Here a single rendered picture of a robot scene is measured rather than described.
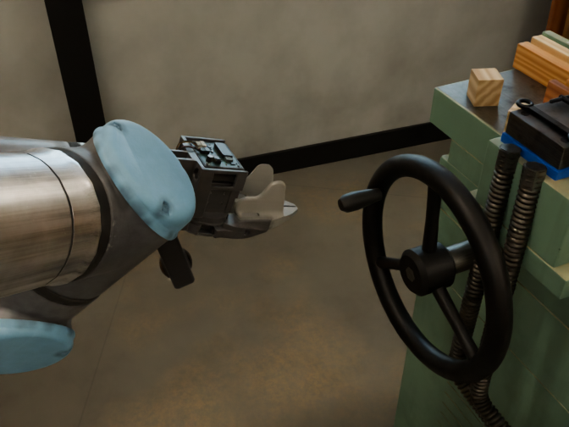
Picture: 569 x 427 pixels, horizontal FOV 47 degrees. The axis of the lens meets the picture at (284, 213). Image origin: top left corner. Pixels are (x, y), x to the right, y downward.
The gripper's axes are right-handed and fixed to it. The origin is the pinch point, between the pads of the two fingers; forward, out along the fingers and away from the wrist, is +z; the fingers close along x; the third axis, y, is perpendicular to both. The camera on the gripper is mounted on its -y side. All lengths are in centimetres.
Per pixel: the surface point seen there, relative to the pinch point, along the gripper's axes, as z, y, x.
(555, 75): 44.3, 20.1, 9.1
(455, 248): 20.2, 1.2, -8.5
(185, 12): 34, -15, 129
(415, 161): 11.8, 10.5, -4.2
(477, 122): 30.8, 12.1, 6.6
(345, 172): 104, -57, 116
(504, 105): 36.1, 14.6, 8.2
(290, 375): 50, -76, 41
